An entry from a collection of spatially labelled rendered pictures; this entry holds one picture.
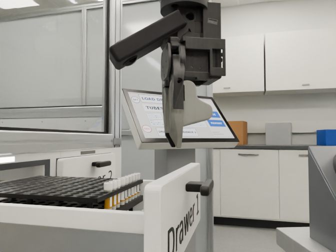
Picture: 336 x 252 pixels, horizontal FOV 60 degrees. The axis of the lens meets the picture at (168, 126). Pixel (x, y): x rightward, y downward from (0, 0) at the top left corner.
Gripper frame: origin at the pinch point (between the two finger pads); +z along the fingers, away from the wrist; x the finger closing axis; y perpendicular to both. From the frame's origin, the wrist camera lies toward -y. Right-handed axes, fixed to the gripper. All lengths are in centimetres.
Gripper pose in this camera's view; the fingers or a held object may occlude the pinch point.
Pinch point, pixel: (170, 138)
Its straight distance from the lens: 42.2
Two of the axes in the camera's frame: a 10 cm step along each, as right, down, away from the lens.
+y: 9.8, 0.0, 1.8
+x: -1.8, 0.4, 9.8
